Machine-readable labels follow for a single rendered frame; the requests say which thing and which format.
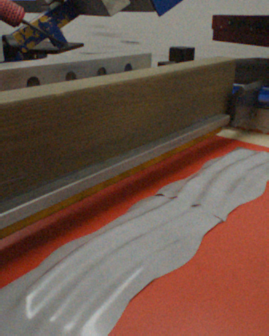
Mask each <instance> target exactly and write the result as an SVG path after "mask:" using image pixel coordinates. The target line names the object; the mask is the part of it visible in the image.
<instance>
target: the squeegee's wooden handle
mask: <svg viewBox="0 0 269 336"><path fill-rule="evenodd" d="M235 67H236V61H235V59H234V58H232V57H224V56H216V57H211V58H203V59H198V60H194V61H189V62H180V63H175V64H170V65H165V66H157V67H152V68H148V69H142V70H134V71H125V72H120V73H116V74H108V75H102V76H98V77H93V78H84V79H79V80H70V81H65V82H57V83H52V84H47V85H43V86H34V87H24V88H20V89H15V90H7V91H2V92H0V203H2V202H5V201H8V200H10V199H12V198H15V197H17V196H19V195H23V194H25V193H28V192H30V191H32V190H36V189H37V188H39V187H41V186H45V185H46V184H48V183H52V182H55V181H58V180H59V179H61V178H65V177H66V176H69V175H71V174H73V173H75V172H79V171H82V170H85V169H86V168H88V167H91V166H93V165H95V164H98V163H100V162H105V161H106V160H108V159H111V158H113V157H115V156H118V155H120V154H122V153H126V152H128V151H131V150H133V149H135V148H138V147H140V146H142V145H144V144H147V143H150V142H153V141H155V140H157V139H160V138H162V137H164V136H167V135H168V134H173V133H175V132H177V131H180V130H182V129H184V128H187V127H188V126H191V125H193V124H195V123H197V122H202V121H204V120H207V119H208V118H211V117H213V116H215V115H217V114H228V115H230V111H231V99H232V94H233V88H234V80H235Z"/></svg>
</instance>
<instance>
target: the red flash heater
mask: <svg viewBox="0 0 269 336"><path fill-rule="evenodd" d="M229 19H230V20H243V21H263V22H265V21H269V15H257V14H255V15H243V14H213V15H212V23H211V29H213V37H212V41H220V42H232V43H238V44H244V45H249V46H261V47H269V28H252V27H241V26H229V25H228V22H229Z"/></svg>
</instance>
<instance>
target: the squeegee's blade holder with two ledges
mask: <svg viewBox="0 0 269 336"><path fill-rule="evenodd" d="M229 121H230V115H228V114H217V115H215V116H213V117H211V118H208V119H207V120H204V121H202V122H197V123H195V124H193V125H191V126H188V127H187V128H184V129H182V130H180V131H177V132H175V133H173V134H168V135H167V136H164V137H162V138H160V139H157V140H155V141H153V142H150V143H147V144H144V145H142V146H140V147H138V148H135V149H133V150H131V151H128V152H126V153H122V154H120V155H118V156H115V157H113V158H111V159H108V160H106V161H105V162H100V163H98V164H95V165H93V166H91V167H88V168H86V169H85V170H82V171H79V172H75V173H73V174H71V175H69V176H66V177H65V178H61V179H59V180H58V181H55V182H52V183H48V184H46V185H44V186H41V187H39V188H37V189H36V190H32V191H30V192H28V193H25V194H23V195H19V196H17V197H15V198H12V199H10V200H8V201H5V202H2V203H0V230H2V229H4V228H6V227H8V226H10V225H12V224H14V223H16V222H18V221H21V220H22V219H24V218H26V217H29V216H32V215H34V214H36V213H38V212H39V211H41V210H45V209H46V208H47V207H49V206H52V205H54V204H58V203H59V202H61V201H63V200H66V199H68V198H69V197H71V196H73V195H75V194H78V193H80V192H83V191H84V190H88V189H90V188H91V187H92V186H95V185H97V184H99V183H101V182H105V181H106V180H108V179H111V178H113V177H114V176H116V175H118V174H121V173H122V172H126V171H128V170H130V169H132V168H134V167H136V166H138V165H140V164H141V163H144V162H148V161H150V160H151V159H152V158H156V157H158V156H159V155H160V154H163V153H167V152H169V151H170V150H173V149H174V148H177V147H179V146H181V145H182V144H184V143H188V142H190V141H192V140H194V139H196V138H199V137H200V136H202V135H204V134H206V133H210V132H211V131H213V130H216V129H218V128H219V127H222V126H224V125H226V124H227V123H229Z"/></svg>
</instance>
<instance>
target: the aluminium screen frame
mask: <svg viewBox="0 0 269 336"><path fill-rule="evenodd" d="M235 129H240V130H247V131H254V132H259V133H262V134H269V108H261V107H258V109H257V115H256V117H255V118H253V119H251V120H247V121H246V122H244V123H242V124H240V125H238V126H236V127H235Z"/></svg>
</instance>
